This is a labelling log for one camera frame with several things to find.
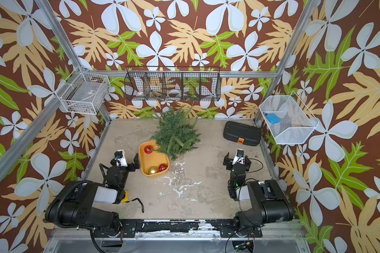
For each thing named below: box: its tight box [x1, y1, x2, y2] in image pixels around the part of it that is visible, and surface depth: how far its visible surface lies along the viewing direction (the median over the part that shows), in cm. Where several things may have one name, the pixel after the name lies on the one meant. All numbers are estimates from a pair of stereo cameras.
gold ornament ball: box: [148, 166, 159, 175], surface depth 92 cm
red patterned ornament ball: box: [144, 144, 154, 155], surface depth 100 cm
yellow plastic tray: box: [138, 140, 170, 178], surface depth 100 cm
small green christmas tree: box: [149, 104, 202, 161], surface depth 78 cm
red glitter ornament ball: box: [158, 163, 168, 172], surface depth 92 cm
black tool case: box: [223, 120, 262, 147], surface depth 107 cm
